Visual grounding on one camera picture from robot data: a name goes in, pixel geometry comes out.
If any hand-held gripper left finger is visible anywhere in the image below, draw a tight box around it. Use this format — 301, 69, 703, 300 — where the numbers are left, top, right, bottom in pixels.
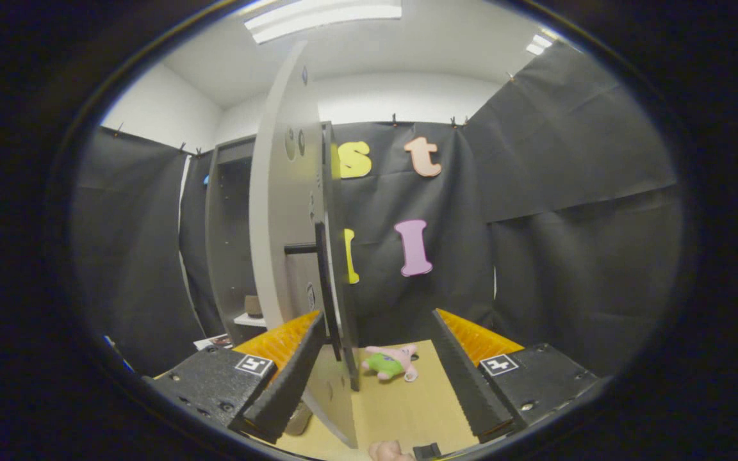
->
143, 311, 326, 444

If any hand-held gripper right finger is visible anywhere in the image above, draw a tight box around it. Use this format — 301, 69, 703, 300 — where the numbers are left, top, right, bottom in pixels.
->
431, 309, 600, 444

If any grey shoe cabinet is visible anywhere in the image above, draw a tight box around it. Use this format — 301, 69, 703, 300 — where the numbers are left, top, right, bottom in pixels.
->
206, 134, 261, 344

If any white shoe cabinet door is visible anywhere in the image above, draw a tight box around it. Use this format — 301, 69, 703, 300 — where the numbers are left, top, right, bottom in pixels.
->
249, 40, 362, 449

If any pink and green plush toy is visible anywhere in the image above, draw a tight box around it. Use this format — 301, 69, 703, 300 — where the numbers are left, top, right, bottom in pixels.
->
361, 344, 420, 383

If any white cover book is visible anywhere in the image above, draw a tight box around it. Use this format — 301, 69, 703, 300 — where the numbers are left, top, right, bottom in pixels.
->
193, 333, 234, 352

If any black backdrop cloth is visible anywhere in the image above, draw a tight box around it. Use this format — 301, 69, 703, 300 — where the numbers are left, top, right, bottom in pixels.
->
71, 38, 684, 378

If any small ceiling light panel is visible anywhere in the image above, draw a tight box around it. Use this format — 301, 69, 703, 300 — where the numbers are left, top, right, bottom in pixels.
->
526, 29, 555, 56

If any long ceiling light panel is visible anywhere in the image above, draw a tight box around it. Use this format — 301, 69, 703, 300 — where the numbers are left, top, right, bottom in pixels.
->
244, 0, 403, 44

